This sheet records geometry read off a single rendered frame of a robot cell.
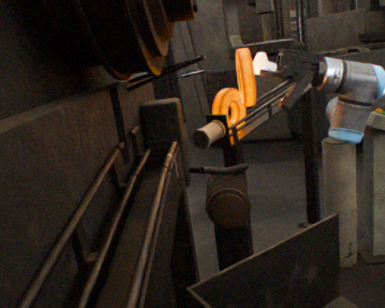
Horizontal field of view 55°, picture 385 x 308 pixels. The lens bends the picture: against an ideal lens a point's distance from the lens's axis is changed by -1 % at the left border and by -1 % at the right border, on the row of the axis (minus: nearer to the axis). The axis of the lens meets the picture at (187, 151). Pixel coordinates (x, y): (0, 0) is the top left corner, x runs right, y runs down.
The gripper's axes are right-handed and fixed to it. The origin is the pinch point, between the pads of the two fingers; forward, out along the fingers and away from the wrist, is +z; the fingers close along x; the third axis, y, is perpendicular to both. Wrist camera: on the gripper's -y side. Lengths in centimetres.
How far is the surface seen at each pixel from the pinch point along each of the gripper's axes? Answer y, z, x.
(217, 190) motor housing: -33.9, 2.3, 4.5
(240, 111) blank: -14.1, -2.7, -18.0
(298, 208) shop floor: -73, -51, -87
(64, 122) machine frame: -8, 28, 56
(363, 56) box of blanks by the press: 15, -98, -170
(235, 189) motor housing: -32.6, -2.7, 5.2
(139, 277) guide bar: -22, 15, 67
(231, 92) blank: -8.0, 1.7, -14.3
